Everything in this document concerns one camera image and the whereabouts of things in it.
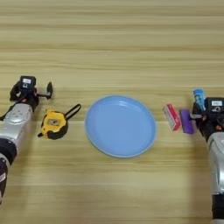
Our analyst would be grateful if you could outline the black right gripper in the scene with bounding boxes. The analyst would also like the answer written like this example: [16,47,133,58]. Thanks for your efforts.
[188,101,224,142]

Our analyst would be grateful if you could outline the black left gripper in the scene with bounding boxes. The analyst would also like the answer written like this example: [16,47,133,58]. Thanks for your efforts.
[9,80,54,112]

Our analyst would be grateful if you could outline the blue glue stick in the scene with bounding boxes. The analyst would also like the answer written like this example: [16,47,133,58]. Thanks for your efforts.
[192,88,207,112]

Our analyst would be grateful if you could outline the red white small box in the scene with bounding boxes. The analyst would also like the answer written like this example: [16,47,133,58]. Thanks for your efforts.
[163,103,182,132]

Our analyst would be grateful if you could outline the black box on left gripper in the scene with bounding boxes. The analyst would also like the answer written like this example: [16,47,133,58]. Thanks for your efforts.
[19,75,38,93]

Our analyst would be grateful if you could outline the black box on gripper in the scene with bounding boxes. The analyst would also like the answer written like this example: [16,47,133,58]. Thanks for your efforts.
[19,75,38,93]
[203,97,224,116]

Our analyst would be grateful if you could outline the purple rectangular block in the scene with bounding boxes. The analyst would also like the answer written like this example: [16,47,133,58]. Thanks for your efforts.
[178,108,195,136]

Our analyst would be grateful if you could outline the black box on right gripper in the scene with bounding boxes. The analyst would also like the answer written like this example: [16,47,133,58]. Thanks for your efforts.
[203,97,224,116]

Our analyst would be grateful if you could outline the yellow black tape measure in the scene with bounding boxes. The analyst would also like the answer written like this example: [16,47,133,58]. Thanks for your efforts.
[37,103,83,141]

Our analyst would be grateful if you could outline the blue round plate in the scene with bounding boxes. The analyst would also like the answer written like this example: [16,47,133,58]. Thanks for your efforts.
[84,94,158,159]

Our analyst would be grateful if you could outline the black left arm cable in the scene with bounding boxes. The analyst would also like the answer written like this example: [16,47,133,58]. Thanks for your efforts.
[0,98,21,123]

